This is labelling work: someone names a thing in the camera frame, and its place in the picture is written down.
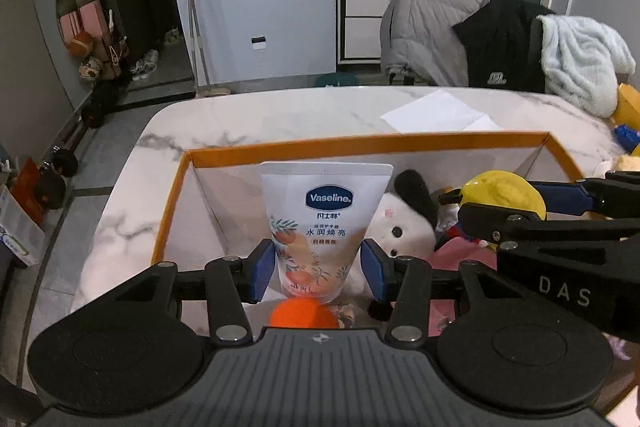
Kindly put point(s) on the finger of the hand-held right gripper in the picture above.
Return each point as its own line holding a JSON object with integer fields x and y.
{"x": 565, "y": 202}
{"x": 495, "y": 222}

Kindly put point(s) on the black jacket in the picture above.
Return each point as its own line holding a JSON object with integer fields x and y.
{"x": 500, "y": 42}

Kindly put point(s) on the green plastic basin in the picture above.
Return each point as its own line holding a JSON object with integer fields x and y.
{"x": 337, "y": 80}

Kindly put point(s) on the white wall outlet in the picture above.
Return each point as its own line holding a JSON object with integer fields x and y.
{"x": 258, "y": 44}

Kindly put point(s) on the pink white knitted item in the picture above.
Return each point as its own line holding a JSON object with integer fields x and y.
{"x": 460, "y": 257}

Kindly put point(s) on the orange cardboard box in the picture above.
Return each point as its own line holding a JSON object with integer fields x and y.
{"x": 200, "y": 227}

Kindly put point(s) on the dark cabinet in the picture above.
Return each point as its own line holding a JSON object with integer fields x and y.
{"x": 135, "y": 7}

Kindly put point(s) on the blue bottle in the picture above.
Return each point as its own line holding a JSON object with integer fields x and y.
{"x": 627, "y": 136}

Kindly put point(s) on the black dumbbell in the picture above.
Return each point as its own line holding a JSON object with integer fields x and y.
{"x": 50, "y": 189}
{"x": 100, "y": 99}

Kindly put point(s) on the red box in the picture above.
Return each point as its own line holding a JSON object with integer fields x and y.
{"x": 27, "y": 187}

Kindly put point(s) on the white carton box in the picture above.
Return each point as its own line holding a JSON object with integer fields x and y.
{"x": 17, "y": 232}

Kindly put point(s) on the white sneaker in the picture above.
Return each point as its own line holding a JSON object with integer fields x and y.
{"x": 172, "y": 36}
{"x": 140, "y": 71}
{"x": 151, "y": 57}

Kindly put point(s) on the orange basketball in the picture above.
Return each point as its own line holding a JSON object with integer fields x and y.
{"x": 81, "y": 44}

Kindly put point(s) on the white hand cream tube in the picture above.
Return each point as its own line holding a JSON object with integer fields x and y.
{"x": 320, "y": 217}

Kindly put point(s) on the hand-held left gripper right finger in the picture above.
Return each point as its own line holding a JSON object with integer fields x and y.
{"x": 372, "y": 269}

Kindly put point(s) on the yellow bowl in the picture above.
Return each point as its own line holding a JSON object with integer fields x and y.
{"x": 629, "y": 104}

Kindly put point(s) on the pink sports bag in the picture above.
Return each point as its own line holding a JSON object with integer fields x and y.
{"x": 87, "y": 19}

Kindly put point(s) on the broom and dustpan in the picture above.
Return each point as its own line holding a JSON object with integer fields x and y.
{"x": 197, "y": 42}

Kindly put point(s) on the yellow plush toy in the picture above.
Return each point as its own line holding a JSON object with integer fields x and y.
{"x": 505, "y": 189}

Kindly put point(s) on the white paper sheet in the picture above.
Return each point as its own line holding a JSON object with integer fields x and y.
{"x": 440, "y": 112}

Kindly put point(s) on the light blue fleece robe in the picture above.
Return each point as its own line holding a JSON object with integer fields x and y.
{"x": 585, "y": 57}

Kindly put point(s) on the white dog plush black ears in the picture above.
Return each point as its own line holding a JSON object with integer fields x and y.
{"x": 415, "y": 237}

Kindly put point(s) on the patterned ball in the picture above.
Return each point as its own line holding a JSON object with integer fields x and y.
{"x": 91, "y": 67}

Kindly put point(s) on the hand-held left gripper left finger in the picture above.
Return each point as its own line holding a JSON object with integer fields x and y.
{"x": 262, "y": 272}

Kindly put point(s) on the grey puffer jacket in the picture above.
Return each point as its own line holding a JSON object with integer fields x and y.
{"x": 425, "y": 22}

